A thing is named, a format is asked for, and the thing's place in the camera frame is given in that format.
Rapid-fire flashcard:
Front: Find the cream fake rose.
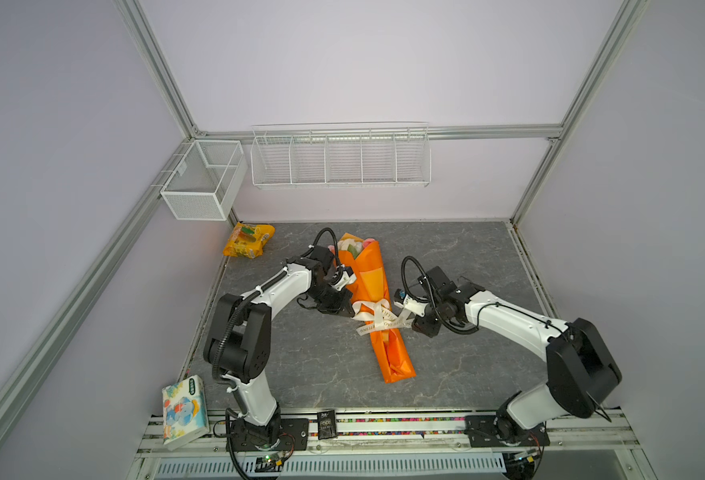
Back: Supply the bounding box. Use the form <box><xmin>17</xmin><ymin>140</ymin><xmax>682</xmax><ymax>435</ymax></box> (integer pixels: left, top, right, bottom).
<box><xmin>338</xmin><ymin>238</ymin><xmax>364</xmax><ymax>258</ymax></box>

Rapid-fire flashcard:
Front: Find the white mesh box basket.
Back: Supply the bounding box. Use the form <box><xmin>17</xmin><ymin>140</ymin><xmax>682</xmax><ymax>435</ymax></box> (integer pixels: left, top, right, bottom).
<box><xmin>160</xmin><ymin>140</ymin><xmax>248</xmax><ymax>221</ymax></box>

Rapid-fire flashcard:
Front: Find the white wire shelf basket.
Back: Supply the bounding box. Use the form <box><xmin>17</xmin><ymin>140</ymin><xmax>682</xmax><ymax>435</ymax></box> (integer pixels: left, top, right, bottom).
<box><xmin>252</xmin><ymin>122</ymin><xmax>432</xmax><ymax>189</ymax></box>

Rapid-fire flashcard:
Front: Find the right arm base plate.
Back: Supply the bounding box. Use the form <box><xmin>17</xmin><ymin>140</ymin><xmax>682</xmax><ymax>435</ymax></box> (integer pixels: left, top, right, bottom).
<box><xmin>465</xmin><ymin>414</ymin><xmax>550</xmax><ymax>448</ymax></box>

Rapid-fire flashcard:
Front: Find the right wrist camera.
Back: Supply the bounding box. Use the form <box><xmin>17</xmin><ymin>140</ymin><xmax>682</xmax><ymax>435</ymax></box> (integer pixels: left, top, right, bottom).
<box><xmin>394</xmin><ymin>267</ymin><xmax>455</xmax><ymax>317</ymax></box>

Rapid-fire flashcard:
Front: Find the colourful tissue pack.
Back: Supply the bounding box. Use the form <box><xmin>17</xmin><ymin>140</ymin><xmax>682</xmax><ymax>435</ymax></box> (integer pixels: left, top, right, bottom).
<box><xmin>162</xmin><ymin>375</ymin><xmax>210</xmax><ymax>451</ymax></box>

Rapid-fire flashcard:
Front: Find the orange wrapping paper sheet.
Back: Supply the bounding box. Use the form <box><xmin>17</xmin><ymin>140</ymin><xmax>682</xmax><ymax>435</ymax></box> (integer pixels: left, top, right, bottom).
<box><xmin>338</xmin><ymin>233</ymin><xmax>416</xmax><ymax>383</ymax></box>

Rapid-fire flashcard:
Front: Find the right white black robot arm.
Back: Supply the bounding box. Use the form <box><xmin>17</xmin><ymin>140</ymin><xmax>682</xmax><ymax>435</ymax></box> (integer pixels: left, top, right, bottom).
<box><xmin>396</xmin><ymin>284</ymin><xmax>622</xmax><ymax>443</ymax></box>

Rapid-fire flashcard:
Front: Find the cream printed ribbon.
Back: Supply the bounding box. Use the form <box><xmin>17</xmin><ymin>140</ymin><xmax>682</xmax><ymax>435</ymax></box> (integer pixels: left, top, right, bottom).
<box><xmin>352</xmin><ymin>300</ymin><xmax>415</xmax><ymax>336</ymax></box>

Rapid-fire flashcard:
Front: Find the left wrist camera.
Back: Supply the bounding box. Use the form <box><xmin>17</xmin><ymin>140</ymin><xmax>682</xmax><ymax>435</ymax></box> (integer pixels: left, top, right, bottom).
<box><xmin>302</xmin><ymin>246</ymin><xmax>356</xmax><ymax>291</ymax></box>

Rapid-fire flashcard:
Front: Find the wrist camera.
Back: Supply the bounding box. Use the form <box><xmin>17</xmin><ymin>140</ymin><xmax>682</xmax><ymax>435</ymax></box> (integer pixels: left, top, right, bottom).
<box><xmin>394</xmin><ymin>267</ymin><xmax>455</xmax><ymax>317</ymax></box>
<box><xmin>302</xmin><ymin>246</ymin><xmax>356</xmax><ymax>291</ymax></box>

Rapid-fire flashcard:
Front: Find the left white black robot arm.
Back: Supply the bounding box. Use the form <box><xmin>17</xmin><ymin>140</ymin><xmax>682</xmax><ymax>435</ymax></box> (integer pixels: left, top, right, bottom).
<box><xmin>204</xmin><ymin>260</ymin><xmax>356</xmax><ymax>429</ymax></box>

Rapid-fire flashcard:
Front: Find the black box on rail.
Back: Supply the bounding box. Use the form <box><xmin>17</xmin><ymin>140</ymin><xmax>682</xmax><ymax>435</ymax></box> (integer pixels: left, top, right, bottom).
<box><xmin>316</xmin><ymin>410</ymin><xmax>338</xmax><ymax>440</ymax></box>

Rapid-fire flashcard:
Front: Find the yellow snack bag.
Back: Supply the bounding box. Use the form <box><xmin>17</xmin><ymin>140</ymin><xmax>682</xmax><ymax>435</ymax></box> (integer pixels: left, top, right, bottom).
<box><xmin>222</xmin><ymin>222</ymin><xmax>276</xmax><ymax>259</ymax></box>

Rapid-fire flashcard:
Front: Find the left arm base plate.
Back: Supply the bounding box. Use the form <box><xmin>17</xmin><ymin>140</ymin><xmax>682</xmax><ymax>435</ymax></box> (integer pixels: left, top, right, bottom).
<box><xmin>228</xmin><ymin>418</ymin><xmax>310</xmax><ymax>452</ymax></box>

